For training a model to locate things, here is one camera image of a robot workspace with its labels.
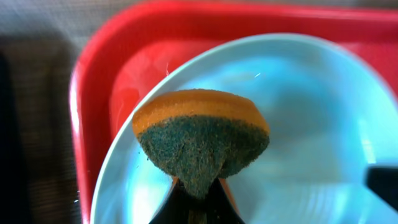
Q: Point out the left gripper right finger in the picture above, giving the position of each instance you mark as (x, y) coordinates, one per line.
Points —
(219, 209)

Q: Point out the orange green sponge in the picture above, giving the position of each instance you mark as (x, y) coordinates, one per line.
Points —
(201, 135)

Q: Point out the red plastic tray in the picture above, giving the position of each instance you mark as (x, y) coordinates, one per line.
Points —
(142, 44)

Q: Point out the white plate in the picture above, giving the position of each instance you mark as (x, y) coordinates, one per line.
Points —
(331, 117)

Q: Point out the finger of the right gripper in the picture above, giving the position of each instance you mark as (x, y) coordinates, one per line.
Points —
(383, 181)

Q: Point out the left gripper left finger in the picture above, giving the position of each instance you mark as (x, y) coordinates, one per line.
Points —
(176, 207)

